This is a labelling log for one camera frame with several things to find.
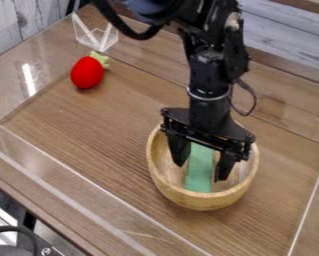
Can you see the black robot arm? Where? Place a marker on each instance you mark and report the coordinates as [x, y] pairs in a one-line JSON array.
[[210, 26]]

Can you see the light wooden bowl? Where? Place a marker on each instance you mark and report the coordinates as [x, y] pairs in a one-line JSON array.
[[169, 177]]

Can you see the clear acrylic corner bracket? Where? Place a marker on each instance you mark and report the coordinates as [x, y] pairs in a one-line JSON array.
[[98, 39]]

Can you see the green rectangular block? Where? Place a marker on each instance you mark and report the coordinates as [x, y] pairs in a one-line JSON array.
[[199, 169]]

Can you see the clear acrylic tray wall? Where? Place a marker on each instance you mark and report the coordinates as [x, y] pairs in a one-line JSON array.
[[103, 225]]

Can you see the red plush strawberry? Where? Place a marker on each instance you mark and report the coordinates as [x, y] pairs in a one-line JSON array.
[[87, 72]]

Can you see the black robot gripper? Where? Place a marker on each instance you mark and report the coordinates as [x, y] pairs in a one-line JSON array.
[[205, 123]]

